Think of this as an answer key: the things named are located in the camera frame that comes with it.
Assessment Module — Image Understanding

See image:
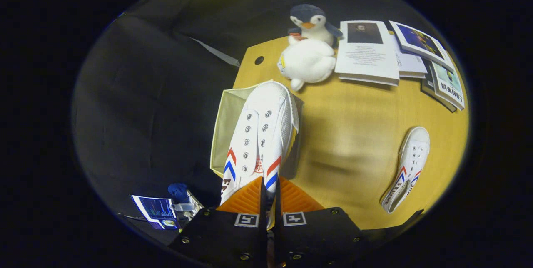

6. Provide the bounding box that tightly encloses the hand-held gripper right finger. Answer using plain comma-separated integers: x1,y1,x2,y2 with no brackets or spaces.
273,176,367,268

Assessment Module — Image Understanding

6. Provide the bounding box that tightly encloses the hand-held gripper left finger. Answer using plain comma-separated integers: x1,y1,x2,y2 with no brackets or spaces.
169,176,268,268

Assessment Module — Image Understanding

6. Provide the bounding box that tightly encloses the beige fabric storage box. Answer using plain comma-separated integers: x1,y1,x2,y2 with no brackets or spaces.
209,81,304,179

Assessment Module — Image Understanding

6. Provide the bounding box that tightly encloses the white canvas shoe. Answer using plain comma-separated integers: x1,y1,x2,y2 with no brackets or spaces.
381,127,430,214
219,81,300,229

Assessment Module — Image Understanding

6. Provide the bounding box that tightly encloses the blue cloth lump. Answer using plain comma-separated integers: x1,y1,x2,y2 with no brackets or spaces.
167,183,190,204

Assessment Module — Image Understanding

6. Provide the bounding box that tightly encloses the white round plush toy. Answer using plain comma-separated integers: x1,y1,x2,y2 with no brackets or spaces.
278,37,337,92

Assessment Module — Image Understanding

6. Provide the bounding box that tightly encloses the white book with portrait cover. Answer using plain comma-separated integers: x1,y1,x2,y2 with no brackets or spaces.
334,20,400,87

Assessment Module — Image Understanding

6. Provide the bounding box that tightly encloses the dark thick book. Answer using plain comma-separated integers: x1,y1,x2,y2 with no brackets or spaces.
421,70,457,113

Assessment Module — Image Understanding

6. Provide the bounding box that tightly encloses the plain white book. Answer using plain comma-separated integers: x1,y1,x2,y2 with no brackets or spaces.
389,31,428,79

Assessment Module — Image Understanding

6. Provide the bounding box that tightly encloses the book with pale green cover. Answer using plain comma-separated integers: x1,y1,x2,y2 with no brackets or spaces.
429,61,466,111

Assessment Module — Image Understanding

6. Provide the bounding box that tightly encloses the penguin plush toy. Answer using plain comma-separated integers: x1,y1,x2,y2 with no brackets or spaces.
287,4,344,47

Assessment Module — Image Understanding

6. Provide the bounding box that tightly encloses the book with blue picture cover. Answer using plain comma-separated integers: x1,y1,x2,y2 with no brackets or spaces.
389,20,455,73

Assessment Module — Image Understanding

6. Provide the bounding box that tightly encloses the silver metal bracket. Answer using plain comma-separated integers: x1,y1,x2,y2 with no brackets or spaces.
183,192,205,218

